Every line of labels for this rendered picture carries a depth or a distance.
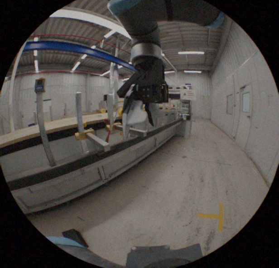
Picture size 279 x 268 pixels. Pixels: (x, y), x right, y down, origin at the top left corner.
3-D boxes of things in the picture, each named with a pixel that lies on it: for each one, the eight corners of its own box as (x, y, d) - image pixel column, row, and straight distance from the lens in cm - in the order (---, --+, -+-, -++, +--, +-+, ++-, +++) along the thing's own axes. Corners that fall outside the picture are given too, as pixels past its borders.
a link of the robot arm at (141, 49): (124, 49, 29) (142, 61, 36) (123, 63, 27) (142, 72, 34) (153, 39, 25) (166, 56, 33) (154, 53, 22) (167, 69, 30)
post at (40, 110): (56, 165, 67) (42, 90, 61) (50, 167, 68) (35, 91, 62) (56, 161, 71) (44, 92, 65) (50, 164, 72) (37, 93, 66)
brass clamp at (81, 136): (95, 136, 65) (94, 130, 63) (77, 141, 61) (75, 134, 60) (92, 135, 70) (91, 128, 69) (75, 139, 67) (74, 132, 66)
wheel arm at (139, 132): (146, 136, 56) (146, 130, 55) (143, 138, 53) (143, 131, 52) (109, 126, 87) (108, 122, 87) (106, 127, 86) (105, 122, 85)
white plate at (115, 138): (123, 141, 81) (122, 131, 78) (97, 151, 69) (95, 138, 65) (123, 141, 82) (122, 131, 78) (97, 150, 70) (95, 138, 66)
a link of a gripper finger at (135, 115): (136, 138, 15) (151, 96, 19) (113, 132, 19) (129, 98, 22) (143, 143, 18) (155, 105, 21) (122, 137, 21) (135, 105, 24)
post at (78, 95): (90, 160, 71) (81, 91, 62) (86, 161, 70) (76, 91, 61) (88, 158, 74) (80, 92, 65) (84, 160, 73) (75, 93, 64)
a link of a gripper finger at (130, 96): (123, 109, 19) (137, 81, 23) (118, 109, 20) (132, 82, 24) (134, 120, 22) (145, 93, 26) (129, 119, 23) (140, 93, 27)
